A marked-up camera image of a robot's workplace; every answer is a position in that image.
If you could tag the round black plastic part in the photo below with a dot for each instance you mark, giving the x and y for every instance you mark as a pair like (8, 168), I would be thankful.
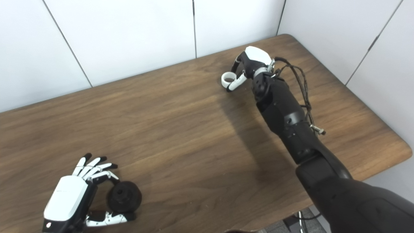
(127, 197)

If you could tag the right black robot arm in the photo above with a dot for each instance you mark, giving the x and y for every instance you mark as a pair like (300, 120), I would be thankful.
(291, 123)

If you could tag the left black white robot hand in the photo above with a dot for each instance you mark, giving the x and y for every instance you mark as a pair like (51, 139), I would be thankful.
(66, 200)

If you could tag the metal table leg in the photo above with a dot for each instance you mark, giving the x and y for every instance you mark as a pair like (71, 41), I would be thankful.
(300, 225)

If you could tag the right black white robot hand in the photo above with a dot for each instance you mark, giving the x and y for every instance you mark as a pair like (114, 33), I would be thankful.
(255, 56)

